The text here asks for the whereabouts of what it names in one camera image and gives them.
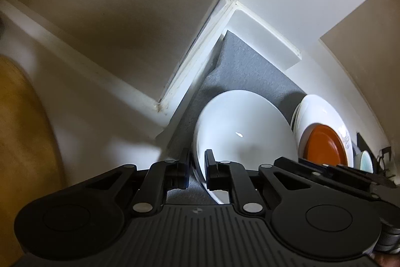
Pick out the plain white bowl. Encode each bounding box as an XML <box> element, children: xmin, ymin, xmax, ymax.
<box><xmin>192</xmin><ymin>90</ymin><xmax>298</xmax><ymax>186</ymax></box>

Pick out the brown orange plate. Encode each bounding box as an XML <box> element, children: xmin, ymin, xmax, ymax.
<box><xmin>304</xmin><ymin>125</ymin><xmax>348</xmax><ymax>166</ymax></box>

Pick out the grey mat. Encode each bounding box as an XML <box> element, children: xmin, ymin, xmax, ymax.
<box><xmin>156</xmin><ymin>30</ymin><xmax>309</xmax><ymax>205</ymax></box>

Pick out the wooden cutting board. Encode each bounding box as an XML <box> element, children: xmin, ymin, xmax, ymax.
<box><xmin>1</xmin><ymin>56</ymin><xmax>66</xmax><ymax>266</ymax></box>

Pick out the light blue ceramic bowl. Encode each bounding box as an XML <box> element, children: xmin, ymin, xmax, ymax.
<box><xmin>356</xmin><ymin>150</ymin><xmax>374</xmax><ymax>173</ymax></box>

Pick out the large white floral plate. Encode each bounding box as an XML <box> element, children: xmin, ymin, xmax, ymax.
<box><xmin>290</xmin><ymin>94</ymin><xmax>354</xmax><ymax>167</ymax></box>

